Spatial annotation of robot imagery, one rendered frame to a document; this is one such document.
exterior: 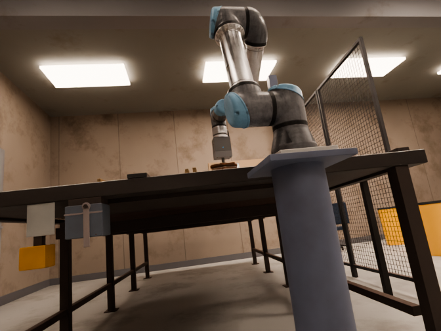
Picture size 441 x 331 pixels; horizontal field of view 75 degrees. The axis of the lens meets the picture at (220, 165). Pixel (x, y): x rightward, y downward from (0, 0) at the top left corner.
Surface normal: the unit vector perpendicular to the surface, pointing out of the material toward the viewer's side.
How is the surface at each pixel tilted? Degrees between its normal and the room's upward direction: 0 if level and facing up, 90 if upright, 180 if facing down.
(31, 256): 90
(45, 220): 90
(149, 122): 90
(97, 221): 90
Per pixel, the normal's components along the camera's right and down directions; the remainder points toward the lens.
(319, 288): -0.25, -0.18
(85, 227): 0.07, -0.22
